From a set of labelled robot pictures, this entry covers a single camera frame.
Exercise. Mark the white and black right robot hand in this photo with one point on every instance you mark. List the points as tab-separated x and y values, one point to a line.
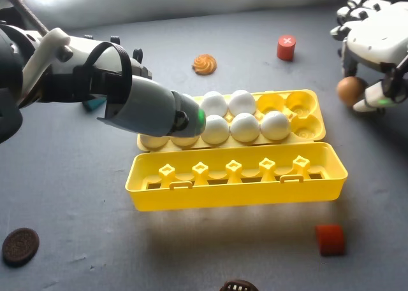
376	39

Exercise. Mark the brown egg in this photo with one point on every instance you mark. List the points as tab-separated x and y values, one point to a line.
350	92

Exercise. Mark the yellow plastic egg box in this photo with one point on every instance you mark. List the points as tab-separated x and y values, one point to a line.
236	189

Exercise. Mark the red cylinder with white cross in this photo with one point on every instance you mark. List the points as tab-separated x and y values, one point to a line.
286	49

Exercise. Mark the orange swirl cookie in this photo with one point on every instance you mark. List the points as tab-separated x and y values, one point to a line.
205	65

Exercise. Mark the red toy block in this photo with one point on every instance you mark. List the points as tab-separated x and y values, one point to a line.
331	240

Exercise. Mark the brown toy basket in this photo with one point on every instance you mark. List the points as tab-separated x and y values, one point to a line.
238	286

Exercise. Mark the teal toy piece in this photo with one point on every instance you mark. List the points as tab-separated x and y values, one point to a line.
92	105

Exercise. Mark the grey table cloth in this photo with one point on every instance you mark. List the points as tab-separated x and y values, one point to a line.
79	182

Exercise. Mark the round chocolate sandwich cookie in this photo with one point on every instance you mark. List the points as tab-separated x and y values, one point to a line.
20	246

